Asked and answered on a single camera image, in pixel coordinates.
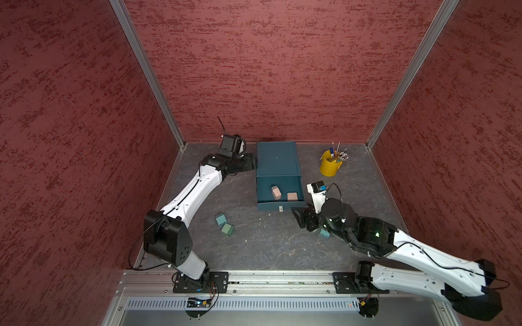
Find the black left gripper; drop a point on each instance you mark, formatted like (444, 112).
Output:
(251, 162)

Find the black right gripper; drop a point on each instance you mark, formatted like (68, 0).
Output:
(308, 212)

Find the cyan blue plug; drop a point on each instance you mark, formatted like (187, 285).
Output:
(324, 233)

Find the pink plug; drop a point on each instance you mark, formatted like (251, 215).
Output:
(292, 196)
(276, 192)

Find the teal drawer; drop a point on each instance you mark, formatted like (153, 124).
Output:
(265, 200)

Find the teal green plug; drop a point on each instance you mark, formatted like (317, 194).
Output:
(221, 219)

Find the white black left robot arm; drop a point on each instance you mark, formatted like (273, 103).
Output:
(166, 234)

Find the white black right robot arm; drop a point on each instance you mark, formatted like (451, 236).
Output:
(401, 263)

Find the dark teal drawer cabinet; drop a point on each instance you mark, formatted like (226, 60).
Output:
(277, 158)

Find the yellow pen cup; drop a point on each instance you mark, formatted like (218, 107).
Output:
(330, 165)

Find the pens in cup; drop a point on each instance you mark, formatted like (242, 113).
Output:
(336, 155)

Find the dark green plug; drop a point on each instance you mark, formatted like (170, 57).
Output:
(228, 229)

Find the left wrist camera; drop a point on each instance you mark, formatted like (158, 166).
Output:
(232, 146)

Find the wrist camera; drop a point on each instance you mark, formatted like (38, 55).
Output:
(317, 191)
(232, 146)

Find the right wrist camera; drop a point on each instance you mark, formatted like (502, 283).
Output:
(317, 191)

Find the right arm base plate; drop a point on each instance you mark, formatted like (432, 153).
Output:
(354, 284)

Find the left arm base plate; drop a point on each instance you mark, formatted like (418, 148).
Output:
(208, 283)

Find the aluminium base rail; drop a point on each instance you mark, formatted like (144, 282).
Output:
(264, 297)

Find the left aluminium corner post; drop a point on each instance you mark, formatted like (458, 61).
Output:
(131, 34)

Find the aluminium corner post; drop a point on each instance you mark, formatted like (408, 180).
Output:
(441, 18)
(131, 34)

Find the right aluminium corner post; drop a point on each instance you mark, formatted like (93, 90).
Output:
(441, 18)

